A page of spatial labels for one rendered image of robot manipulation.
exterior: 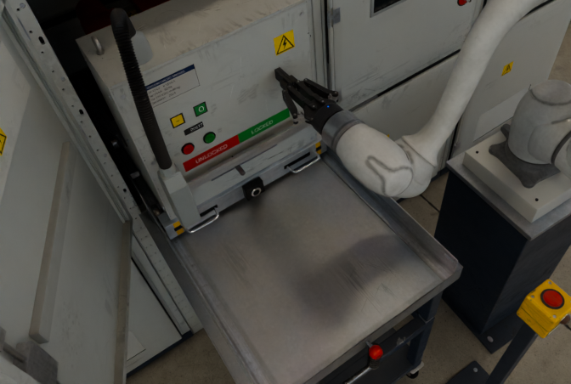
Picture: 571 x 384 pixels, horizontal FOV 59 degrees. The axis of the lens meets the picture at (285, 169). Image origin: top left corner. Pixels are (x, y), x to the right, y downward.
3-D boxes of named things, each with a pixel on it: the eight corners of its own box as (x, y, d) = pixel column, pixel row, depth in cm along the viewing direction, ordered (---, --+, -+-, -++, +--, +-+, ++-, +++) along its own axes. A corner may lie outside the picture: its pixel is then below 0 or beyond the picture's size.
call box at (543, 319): (565, 321, 121) (579, 302, 113) (542, 340, 118) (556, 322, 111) (537, 296, 125) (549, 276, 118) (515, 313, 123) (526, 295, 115)
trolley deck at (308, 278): (459, 278, 132) (463, 267, 127) (259, 425, 113) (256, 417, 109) (310, 133, 171) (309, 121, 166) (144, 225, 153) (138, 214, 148)
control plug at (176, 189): (202, 220, 126) (184, 175, 112) (184, 229, 124) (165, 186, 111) (189, 200, 130) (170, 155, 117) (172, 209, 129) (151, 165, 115)
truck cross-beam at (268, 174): (327, 150, 155) (326, 137, 151) (170, 240, 139) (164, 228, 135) (318, 141, 158) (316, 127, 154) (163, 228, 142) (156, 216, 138)
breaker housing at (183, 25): (318, 141, 152) (308, -3, 115) (171, 223, 137) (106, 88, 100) (235, 61, 181) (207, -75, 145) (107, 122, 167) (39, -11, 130)
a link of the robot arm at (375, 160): (324, 154, 104) (353, 168, 115) (372, 201, 95) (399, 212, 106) (356, 112, 102) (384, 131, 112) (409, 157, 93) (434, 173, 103)
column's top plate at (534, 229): (522, 121, 173) (524, 116, 172) (613, 186, 152) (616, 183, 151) (444, 165, 164) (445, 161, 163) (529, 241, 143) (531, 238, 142)
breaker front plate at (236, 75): (319, 144, 151) (309, 2, 115) (175, 225, 137) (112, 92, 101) (316, 142, 152) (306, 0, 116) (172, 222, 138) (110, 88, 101)
